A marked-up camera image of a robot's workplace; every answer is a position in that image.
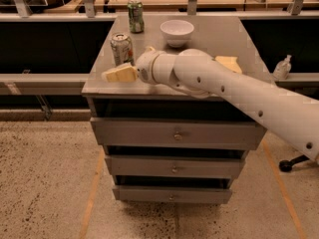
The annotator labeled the hand sanitizer bottle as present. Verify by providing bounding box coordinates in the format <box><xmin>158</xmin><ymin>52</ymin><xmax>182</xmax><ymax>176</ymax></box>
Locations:
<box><xmin>273</xmin><ymin>55</ymin><xmax>291</xmax><ymax>80</ymax></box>

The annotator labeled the top grey drawer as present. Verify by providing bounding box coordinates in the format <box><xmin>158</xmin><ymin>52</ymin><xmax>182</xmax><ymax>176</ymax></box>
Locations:
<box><xmin>91</xmin><ymin>118</ymin><xmax>266</xmax><ymax>150</ymax></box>

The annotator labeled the black office chair base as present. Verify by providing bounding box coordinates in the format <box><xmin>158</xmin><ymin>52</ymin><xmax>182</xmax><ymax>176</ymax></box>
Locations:
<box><xmin>279</xmin><ymin>155</ymin><xmax>308</xmax><ymax>172</ymax></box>

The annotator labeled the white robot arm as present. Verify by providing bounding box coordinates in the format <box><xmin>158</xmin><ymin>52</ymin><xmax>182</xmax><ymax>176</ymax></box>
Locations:
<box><xmin>102</xmin><ymin>48</ymin><xmax>319</xmax><ymax>161</ymax></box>

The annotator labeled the green soda can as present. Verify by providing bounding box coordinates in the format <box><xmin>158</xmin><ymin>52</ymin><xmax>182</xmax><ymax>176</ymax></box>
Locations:
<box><xmin>128</xmin><ymin>0</ymin><xmax>145</xmax><ymax>33</ymax></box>

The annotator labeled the white bowl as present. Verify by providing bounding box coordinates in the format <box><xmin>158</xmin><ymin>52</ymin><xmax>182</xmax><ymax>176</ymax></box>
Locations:
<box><xmin>160</xmin><ymin>20</ymin><xmax>194</xmax><ymax>48</ymax></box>

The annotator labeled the bottom grey drawer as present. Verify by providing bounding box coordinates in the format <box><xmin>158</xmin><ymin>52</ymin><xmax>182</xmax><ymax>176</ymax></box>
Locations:
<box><xmin>113</xmin><ymin>185</ymin><xmax>232</xmax><ymax>204</ymax></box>

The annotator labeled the yellow sponge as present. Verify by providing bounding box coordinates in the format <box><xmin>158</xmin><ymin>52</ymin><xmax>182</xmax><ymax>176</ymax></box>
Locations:
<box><xmin>215</xmin><ymin>56</ymin><xmax>242</xmax><ymax>74</ymax></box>

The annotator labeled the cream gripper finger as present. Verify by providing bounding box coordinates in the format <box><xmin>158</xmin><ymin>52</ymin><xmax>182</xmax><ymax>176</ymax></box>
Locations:
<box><xmin>101</xmin><ymin>63</ymin><xmax>138</xmax><ymax>83</ymax></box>

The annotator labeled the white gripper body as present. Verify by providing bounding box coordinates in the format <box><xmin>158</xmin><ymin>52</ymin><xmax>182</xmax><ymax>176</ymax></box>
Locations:
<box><xmin>136</xmin><ymin>46</ymin><xmax>163</xmax><ymax>85</ymax></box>

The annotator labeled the grey drawer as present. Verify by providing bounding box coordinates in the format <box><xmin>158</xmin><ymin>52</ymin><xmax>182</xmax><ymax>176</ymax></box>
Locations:
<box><xmin>91</xmin><ymin>118</ymin><xmax>266</xmax><ymax>150</ymax></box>
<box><xmin>106</xmin><ymin>155</ymin><xmax>245</xmax><ymax>179</ymax></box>
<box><xmin>113</xmin><ymin>185</ymin><xmax>232</xmax><ymax>204</ymax></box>

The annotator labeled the middle grey drawer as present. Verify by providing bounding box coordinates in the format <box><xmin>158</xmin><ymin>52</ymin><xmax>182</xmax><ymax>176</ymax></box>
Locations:
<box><xmin>106</xmin><ymin>155</ymin><xmax>245</xmax><ymax>179</ymax></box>

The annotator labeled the silver 7up can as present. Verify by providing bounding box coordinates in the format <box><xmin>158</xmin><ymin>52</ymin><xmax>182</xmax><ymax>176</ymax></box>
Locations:
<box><xmin>111</xmin><ymin>33</ymin><xmax>134</xmax><ymax>66</ymax></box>

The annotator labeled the grey drawer cabinet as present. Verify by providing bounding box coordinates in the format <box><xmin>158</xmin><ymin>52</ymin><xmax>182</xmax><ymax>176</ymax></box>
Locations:
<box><xmin>81</xmin><ymin>15</ymin><xmax>282</xmax><ymax>205</ymax></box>

